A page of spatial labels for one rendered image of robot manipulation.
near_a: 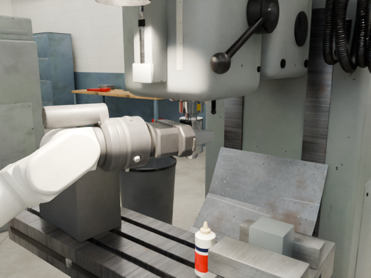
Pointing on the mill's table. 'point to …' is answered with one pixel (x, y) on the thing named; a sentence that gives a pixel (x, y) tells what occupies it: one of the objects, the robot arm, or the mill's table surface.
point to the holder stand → (86, 205)
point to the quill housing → (199, 52)
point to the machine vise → (300, 252)
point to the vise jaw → (252, 261)
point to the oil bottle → (200, 263)
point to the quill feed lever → (218, 67)
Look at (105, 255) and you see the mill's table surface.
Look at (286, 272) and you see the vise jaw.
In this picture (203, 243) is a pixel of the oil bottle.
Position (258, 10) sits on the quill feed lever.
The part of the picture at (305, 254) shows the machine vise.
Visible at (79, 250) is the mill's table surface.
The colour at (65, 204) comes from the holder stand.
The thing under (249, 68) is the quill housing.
